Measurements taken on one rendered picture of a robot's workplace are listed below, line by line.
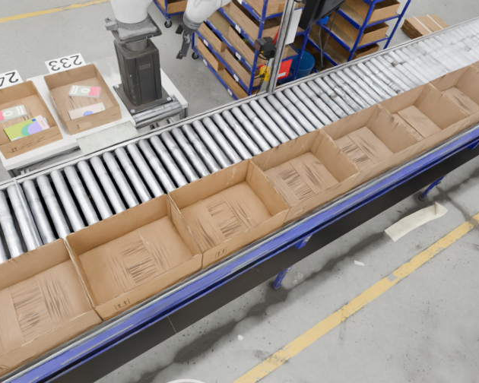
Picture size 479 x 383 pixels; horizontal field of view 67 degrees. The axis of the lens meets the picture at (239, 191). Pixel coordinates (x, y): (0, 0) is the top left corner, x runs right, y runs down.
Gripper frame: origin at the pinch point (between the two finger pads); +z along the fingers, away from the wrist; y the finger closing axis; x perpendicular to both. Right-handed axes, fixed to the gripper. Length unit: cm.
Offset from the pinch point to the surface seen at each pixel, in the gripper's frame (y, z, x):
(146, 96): 15.9, 32.0, -9.9
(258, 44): -6.2, -5.5, 43.1
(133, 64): 8.2, 12.1, -20.3
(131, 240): 97, -10, -25
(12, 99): 17, 57, -77
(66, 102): 18, 49, -50
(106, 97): 14, 45, -30
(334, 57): -62, 68, 164
